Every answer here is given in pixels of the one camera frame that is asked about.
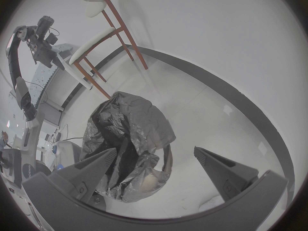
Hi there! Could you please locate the person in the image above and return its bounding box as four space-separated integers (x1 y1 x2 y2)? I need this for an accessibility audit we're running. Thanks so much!
0 130 11 152

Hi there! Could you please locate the black plastic bag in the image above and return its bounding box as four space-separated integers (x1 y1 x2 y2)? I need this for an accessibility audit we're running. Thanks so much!
79 91 177 203

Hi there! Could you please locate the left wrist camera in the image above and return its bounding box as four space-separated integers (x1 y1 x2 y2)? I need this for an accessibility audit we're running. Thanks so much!
45 32 57 46

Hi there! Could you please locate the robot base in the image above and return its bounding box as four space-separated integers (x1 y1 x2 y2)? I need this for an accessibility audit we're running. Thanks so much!
0 110 107 226

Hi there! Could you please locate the bed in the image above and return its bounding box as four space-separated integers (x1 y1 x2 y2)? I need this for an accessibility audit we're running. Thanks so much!
29 43 94 112

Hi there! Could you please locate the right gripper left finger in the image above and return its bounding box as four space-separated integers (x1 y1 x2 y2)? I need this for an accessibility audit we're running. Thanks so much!
51 148 118 204

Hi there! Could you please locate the white padded wooden chair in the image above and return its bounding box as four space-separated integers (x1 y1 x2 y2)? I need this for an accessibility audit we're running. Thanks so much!
69 0 149 99

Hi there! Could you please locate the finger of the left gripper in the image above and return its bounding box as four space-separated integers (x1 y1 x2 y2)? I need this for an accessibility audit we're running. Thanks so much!
51 55 65 71

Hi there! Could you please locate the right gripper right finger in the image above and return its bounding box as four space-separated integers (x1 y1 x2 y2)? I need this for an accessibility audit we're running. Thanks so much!
194 146 259 205

